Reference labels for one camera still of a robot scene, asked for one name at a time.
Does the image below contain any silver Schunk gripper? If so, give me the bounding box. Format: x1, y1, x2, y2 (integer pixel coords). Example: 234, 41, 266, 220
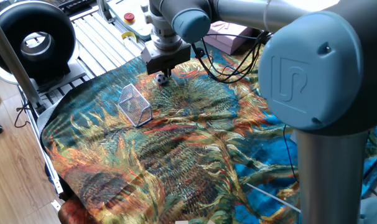
141, 42, 192, 78

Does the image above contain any small black white soccer ball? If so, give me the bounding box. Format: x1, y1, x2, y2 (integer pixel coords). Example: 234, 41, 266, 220
155, 73, 169, 86

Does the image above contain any yellow plastic hook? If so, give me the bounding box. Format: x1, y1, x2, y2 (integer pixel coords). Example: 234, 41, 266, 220
121, 30, 138, 44

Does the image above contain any white teach pendant red button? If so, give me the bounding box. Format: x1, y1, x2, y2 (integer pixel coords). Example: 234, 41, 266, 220
107, 0, 154, 41

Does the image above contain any pink gift box with ribbon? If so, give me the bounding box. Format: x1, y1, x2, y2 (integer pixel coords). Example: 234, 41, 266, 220
203, 21, 254, 56

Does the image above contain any sunflower painting print cloth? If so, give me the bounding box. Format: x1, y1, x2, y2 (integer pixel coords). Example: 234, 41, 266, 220
40, 40, 377, 224

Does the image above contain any black keyboard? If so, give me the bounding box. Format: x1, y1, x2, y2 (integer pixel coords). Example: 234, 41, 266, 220
56, 0, 96, 16

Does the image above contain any black cable bundle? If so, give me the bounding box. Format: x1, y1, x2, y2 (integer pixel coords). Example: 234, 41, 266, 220
191, 30, 272, 84

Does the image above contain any white wire mesh goal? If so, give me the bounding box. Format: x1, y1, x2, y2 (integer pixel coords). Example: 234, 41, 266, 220
118, 83, 153, 128

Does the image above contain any grey metal bracket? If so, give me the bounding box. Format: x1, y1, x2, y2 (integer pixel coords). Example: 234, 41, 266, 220
96, 0, 116, 24

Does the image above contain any white cable tie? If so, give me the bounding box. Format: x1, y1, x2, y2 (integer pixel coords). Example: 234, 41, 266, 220
246, 182, 301, 213
262, 0, 272, 32

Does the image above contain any thin black cable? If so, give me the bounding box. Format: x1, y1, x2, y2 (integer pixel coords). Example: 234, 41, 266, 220
14, 98, 32, 129
282, 124, 300, 184

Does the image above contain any aluminium frame post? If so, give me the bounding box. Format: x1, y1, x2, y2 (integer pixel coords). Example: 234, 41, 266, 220
0, 9, 47, 114

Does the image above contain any black ring fan white base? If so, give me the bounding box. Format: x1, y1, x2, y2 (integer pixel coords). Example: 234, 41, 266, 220
0, 0, 87, 93

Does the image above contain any white frame bracket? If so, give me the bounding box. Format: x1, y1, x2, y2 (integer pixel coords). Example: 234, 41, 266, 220
50, 198, 62, 213

